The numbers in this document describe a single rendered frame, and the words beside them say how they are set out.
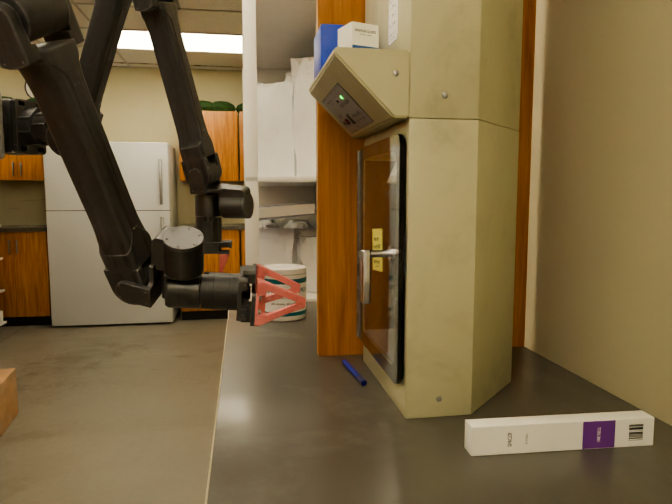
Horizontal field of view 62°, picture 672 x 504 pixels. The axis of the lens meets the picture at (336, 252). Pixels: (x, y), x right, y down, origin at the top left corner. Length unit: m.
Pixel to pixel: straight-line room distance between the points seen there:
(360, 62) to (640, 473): 0.67
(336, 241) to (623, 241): 0.56
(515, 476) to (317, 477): 0.25
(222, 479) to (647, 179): 0.83
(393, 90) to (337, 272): 0.49
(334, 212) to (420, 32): 0.47
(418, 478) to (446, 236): 0.36
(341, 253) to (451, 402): 0.44
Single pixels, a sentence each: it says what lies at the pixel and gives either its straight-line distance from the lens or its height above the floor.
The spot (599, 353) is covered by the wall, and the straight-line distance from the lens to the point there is 1.22.
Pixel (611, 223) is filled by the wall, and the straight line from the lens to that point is 1.17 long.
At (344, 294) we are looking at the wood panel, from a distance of 1.24.
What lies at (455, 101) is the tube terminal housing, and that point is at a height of 1.44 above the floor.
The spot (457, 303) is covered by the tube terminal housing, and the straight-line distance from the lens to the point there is 0.91.
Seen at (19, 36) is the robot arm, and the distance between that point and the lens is 0.75.
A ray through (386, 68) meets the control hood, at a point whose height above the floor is 1.48.
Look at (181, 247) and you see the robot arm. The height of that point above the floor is 1.22.
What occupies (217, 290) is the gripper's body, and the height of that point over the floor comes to 1.15.
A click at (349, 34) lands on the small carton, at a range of 0.96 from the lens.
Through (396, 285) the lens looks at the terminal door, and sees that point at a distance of 0.89.
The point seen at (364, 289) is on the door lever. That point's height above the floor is 1.14.
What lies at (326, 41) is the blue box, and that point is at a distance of 1.07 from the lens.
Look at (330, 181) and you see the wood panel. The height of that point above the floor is 1.32.
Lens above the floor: 1.30
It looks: 6 degrees down
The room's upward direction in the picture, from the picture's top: straight up
